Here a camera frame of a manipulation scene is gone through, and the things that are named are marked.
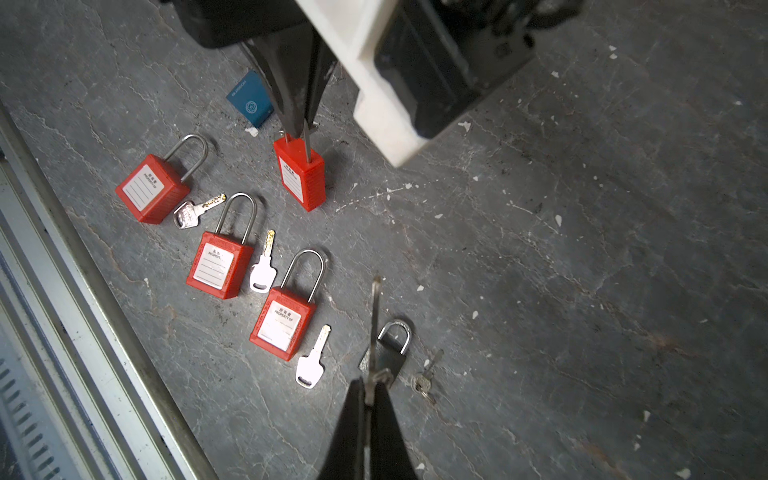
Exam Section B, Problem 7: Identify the silver key with brass blade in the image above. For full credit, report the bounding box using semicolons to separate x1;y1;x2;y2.
249;230;277;294

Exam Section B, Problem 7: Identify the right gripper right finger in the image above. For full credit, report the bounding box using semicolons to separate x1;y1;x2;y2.
369;383;418;480

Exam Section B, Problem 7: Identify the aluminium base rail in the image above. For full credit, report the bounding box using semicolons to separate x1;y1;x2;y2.
1;113;216;479

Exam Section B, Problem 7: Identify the red padlock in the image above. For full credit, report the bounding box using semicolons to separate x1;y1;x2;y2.
186;192;258;300
115;133;209;224
249;248;326;362
273;121;326;212

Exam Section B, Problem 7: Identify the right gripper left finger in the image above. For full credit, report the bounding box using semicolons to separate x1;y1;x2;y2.
318;379;366;480

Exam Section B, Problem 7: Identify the small key beside black padlock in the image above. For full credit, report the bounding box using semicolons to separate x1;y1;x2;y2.
412;349;444;401

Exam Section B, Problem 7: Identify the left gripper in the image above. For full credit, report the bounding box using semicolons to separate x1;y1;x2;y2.
163;0;338;165

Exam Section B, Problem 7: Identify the blue padlock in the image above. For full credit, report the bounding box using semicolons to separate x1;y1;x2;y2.
227;70;274;128

